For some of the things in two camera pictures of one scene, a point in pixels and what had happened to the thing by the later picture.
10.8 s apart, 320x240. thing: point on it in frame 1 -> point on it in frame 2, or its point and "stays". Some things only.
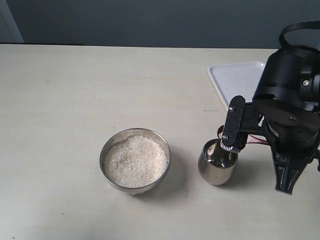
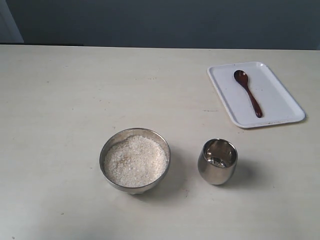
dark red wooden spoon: [251, 138] -> [241, 77]
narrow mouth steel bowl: [217, 165] stays
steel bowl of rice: [135, 159] stays
